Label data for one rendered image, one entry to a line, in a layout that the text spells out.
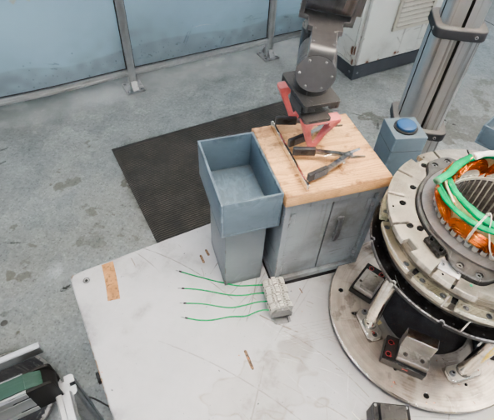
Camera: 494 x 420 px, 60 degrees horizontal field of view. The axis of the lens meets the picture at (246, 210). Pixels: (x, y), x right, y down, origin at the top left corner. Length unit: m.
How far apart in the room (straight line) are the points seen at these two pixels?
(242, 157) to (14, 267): 1.43
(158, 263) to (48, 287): 1.06
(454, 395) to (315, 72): 0.61
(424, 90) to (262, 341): 0.68
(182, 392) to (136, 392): 0.08
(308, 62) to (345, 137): 0.26
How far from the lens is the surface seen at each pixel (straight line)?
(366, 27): 2.96
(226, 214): 0.70
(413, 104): 1.13
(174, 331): 0.88
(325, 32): 0.64
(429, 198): 0.72
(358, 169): 0.78
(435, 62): 1.08
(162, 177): 2.25
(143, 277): 0.95
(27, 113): 2.90
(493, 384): 0.95
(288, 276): 0.92
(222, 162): 0.84
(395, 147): 0.94
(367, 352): 0.88
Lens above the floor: 1.57
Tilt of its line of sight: 49 degrees down
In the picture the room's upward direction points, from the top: 4 degrees clockwise
